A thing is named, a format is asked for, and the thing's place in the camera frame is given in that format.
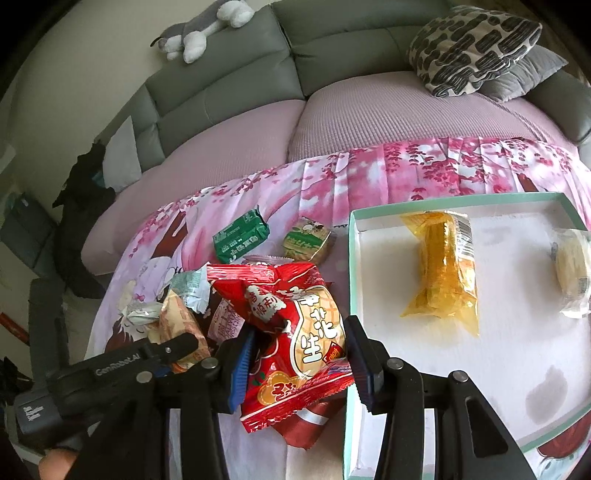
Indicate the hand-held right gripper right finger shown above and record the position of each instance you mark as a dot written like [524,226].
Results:
[364,374]

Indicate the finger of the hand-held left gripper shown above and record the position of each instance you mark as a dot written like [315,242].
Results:
[160,370]
[173,347]

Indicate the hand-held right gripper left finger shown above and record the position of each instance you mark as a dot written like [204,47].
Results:
[240,374]

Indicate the pale green silver snack packet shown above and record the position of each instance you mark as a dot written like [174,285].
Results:
[190,286]

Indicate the red peanut snack packet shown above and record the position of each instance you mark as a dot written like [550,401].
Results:
[314,332]

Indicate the white box with teal rim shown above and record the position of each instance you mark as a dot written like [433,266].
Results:
[508,323]

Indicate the person's left hand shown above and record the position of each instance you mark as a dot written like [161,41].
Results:
[55,465]

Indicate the white crumpled snack packet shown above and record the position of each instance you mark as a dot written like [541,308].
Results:
[138,316]

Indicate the white pink snack packet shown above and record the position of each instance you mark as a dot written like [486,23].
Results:
[226,323]

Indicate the plain red snack packet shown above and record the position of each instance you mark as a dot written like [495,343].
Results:
[302,422]

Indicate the yellow snack packet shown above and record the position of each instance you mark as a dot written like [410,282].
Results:
[443,272]

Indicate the dark green snack packet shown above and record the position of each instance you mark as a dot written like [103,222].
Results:
[240,235]

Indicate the yellow green biscuit packet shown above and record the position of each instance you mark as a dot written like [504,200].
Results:
[307,240]

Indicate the black clothes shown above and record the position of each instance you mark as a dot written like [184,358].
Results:
[81,221]

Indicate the dark grey storage bin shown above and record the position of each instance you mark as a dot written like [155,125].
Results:
[27,230]

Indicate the pink printed blanket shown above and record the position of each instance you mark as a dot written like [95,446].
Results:
[369,170]

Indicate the round pastry in clear packet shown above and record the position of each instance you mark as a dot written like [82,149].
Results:
[575,272]

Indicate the grey sofa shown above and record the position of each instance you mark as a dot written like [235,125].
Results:
[258,74]

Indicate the grey white plush toy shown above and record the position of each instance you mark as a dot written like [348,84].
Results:
[194,32]

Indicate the grey pillow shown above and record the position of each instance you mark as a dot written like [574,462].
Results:
[526,76]

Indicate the black white patterned pillow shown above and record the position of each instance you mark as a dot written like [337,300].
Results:
[471,46]

